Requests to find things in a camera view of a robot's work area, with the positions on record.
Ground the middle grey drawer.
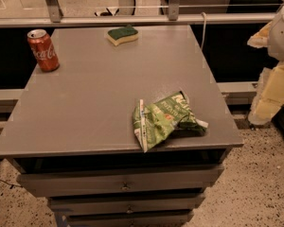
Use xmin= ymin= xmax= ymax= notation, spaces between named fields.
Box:
xmin=49 ymin=192 xmax=204 ymax=216

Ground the white cable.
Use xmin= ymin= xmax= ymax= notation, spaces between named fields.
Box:
xmin=200 ymin=11 xmax=208 ymax=51

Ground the bottom grey drawer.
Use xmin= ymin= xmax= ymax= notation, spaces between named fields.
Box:
xmin=67 ymin=210 xmax=193 ymax=227

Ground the top grey drawer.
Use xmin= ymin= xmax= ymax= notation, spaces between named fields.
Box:
xmin=17 ymin=165 xmax=223 ymax=197

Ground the green jalapeno chip bag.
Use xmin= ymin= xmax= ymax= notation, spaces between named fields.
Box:
xmin=133 ymin=91 xmax=208 ymax=152

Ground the grey drawer cabinet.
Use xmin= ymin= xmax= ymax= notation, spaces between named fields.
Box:
xmin=0 ymin=25 xmax=245 ymax=227

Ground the green yellow sponge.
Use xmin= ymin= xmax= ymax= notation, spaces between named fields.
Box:
xmin=107 ymin=25 xmax=138 ymax=46

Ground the metal railing frame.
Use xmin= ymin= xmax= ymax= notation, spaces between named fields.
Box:
xmin=0 ymin=0 xmax=284 ymax=27

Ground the red coke can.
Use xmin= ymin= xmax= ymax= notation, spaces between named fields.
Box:
xmin=27 ymin=29 xmax=60 ymax=72

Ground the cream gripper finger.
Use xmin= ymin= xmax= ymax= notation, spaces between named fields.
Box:
xmin=248 ymin=61 xmax=284 ymax=125
xmin=247 ymin=22 xmax=272 ymax=48

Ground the grey drawer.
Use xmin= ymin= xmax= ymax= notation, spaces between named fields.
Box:
xmin=49 ymin=192 xmax=204 ymax=216
xmin=17 ymin=165 xmax=223 ymax=197
xmin=67 ymin=210 xmax=193 ymax=227

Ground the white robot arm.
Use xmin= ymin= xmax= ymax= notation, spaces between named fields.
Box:
xmin=247 ymin=5 xmax=284 ymax=125

